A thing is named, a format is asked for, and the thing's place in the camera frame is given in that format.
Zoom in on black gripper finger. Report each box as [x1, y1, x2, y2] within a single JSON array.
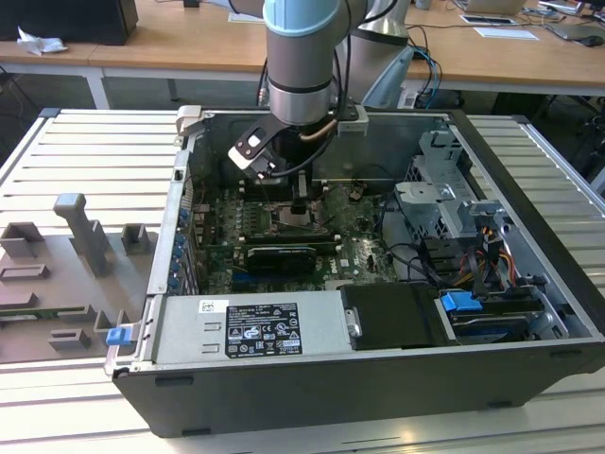
[[291, 172, 314, 219]]

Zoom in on metal socket cover frame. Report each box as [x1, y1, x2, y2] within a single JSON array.
[[269, 201, 327, 234]]

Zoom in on silver topped CPU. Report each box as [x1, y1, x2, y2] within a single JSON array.
[[278, 207, 316, 227]]

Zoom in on metal wire locking lever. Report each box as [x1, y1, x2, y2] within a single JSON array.
[[282, 222, 331, 236]]

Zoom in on CPU socket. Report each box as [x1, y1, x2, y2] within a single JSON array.
[[268, 199, 328, 236]]

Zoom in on black graphics card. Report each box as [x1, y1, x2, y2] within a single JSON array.
[[246, 244, 317, 276]]

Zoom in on green motherboard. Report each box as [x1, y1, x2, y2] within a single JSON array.
[[196, 182, 393, 294]]

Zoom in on grey case latch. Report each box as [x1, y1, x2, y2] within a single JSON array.
[[174, 105, 206, 139]]

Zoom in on silver metal drive cage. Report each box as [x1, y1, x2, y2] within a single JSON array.
[[393, 130, 511, 242]]

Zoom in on pale blue teach pendant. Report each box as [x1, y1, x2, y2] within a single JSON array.
[[361, 46, 418, 111]]

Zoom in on black plastic shroud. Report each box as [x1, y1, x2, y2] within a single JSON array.
[[339, 283, 444, 352]]

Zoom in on wooden desk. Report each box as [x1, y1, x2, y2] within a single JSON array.
[[0, 0, 605, 111]]

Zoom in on silver power supply unit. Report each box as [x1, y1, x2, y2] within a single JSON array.
[[153, 290, 363, 365]]

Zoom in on hard disk in blue carrier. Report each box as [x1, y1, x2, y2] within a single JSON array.
[[438, 290, 543, 345]]

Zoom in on black and silver PC case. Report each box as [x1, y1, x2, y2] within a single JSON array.
[[104, 106, 605, 439]]

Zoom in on dark framed tablet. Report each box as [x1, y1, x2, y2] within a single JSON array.
[[460, 13, 520, 26]]

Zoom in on white paper sheet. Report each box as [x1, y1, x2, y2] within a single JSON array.
[[474, 26, 541, 43]]

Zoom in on black box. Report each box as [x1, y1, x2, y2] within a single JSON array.
[[0, 0, 140, 47]]

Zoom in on grey parts rack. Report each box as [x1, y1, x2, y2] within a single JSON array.
[[0, 191, 160, 365]]

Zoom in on crumpled white paper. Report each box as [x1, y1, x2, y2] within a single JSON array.
[[16, 26, 68, 57]]

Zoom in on green RAM stick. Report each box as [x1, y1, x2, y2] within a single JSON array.
[[0, 308, 63, 320]]

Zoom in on black office chair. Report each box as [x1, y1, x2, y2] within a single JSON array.
[[579, 94, 605, 190]]

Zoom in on grey laptop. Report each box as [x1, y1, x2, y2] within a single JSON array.
[[543, 21, 605, 44]]

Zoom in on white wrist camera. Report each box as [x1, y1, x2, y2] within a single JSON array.
[[227, 117, 285, 182]]

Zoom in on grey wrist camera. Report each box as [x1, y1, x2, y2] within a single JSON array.
[[337, 104, 370, 137]]

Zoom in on yellow orange power wires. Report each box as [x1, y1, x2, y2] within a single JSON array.
[[456, 224, 517, 289]]

